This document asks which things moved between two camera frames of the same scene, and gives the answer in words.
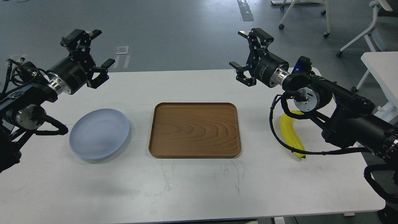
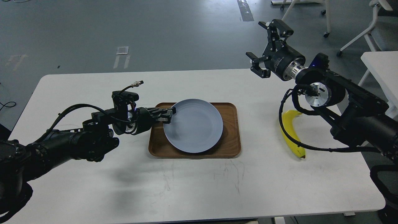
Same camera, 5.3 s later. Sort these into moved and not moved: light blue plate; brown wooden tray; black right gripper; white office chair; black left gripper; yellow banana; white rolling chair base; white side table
Moved: light blue plate; black left gripper; black right gripper
Not moved: white rolling chair base; brown wooden tray; white office chair; white side table; yellow banana
